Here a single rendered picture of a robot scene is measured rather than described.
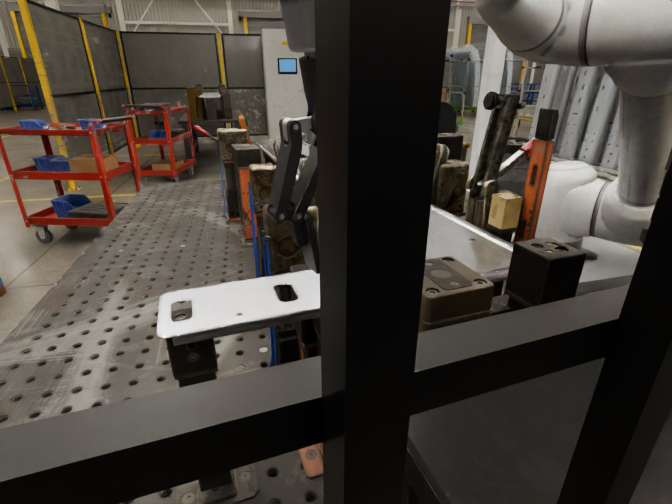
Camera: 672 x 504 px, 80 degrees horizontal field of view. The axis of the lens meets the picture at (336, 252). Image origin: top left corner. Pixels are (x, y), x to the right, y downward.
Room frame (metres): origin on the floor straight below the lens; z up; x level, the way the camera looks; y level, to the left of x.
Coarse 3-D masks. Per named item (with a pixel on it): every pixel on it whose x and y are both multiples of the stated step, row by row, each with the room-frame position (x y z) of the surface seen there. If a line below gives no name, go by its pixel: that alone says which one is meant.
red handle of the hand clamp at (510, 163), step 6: (534, 138) 0.74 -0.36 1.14; (528, 144) 0.74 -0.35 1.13; (522, 150) 0.74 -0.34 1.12; (528, 150) 0.73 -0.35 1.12; (516, 156) 0.73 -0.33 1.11; (522, 156) 0.73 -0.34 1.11; (528, 156) 0.73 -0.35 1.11; (504, 162) 0.73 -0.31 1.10; (510, 162) 0.72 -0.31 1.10; (516, 162) 0.72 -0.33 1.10; (504, 168) 0.72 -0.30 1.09; (510, 168) 0.72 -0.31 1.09; (498, 174) 0.71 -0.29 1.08; (504, 174) 0.72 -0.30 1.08; (480, 180) 0.72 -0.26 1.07; (480, 186) 0.70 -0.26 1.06
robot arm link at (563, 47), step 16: (576, 0) 0.71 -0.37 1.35; (592, 0) 0.70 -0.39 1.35; (576, 16) 0.71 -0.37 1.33; (560, 32) 0.72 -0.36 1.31; (576, 32) 0.71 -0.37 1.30; (544, 48) 0.73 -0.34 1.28; (560, 48) 0.72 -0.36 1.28; (576, 48) 0.71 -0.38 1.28; (560, 64) 0.76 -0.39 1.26; (576, 64) 0.74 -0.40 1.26
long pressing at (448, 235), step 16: (256, 144) 1.64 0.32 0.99; (272, 144) 1.60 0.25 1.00; (304, 144) 1.59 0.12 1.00; (432, 208) 0.76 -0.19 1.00; (432, 224) 0.67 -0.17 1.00; (448, 224) 0.67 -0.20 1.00; (464, 224) 0.67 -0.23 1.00; (432, 240) 0.60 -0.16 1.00; (448, 240) 0.60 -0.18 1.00; (464, 240) 0.60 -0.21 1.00; (480, 240) 0.60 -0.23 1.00; (496, 240) 0.59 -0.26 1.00; (432, 256) 0.53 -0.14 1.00; (464, 256) 0.53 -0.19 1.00; (480, 256) 0.53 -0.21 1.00; (496, 256) 0.53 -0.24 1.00; (480, 272) 0.48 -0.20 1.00; (496, 272) 0.49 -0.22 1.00
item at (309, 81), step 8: (304, 56) 0.43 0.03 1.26; (304, 64) 0.39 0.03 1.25; (312, 64) 0.39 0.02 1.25; (304, 72) 0.40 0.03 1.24; (312, 72) 0.39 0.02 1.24; (304, 80) 0.40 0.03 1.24; (312, 80) 0.39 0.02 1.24; (304, 88) 0.41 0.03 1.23; (312, 88) 0.39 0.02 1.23; (312, 96) 0.39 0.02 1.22; (312, 104) 0.40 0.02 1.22; (312, 112) 0.40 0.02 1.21; (312, 120) 0.39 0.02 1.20; (312, 128) 0.41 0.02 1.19
